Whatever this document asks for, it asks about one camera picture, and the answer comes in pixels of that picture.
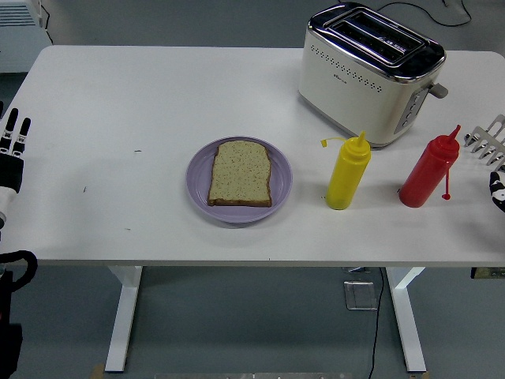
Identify silver floor socket plate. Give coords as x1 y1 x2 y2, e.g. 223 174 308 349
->
342 280 379 312

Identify black table control panel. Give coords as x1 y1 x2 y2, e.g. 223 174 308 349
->
470 267 505 280

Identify cream and chrome toaster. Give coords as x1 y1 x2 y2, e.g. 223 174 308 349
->
297 2 449 149

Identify white table leg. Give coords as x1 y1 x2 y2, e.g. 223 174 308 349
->
385 267 428 373
104 266 144 374

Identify slice of bread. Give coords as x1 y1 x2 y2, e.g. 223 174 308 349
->
207 140 273 208

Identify silver metal rack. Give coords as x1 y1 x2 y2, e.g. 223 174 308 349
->
463 114 505 172

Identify red squeeze bottle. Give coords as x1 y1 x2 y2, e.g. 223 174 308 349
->
398 124 462 208

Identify black floor cable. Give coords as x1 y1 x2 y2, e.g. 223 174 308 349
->
368 268 386 379

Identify purple round plate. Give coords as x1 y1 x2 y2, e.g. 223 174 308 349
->
185 136 294 225

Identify white ribbed appliance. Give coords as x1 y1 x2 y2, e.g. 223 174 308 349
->
0 0 53 74

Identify thin black looped cable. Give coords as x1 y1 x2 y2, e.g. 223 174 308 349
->
372 0 473 28

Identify black appliance cord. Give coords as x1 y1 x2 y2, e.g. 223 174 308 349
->
38 0 54 45

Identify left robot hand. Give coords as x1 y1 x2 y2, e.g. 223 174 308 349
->
0 108 32 218

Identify yellow squeeze bottle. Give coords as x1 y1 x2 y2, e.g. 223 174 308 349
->
320 130 372 211

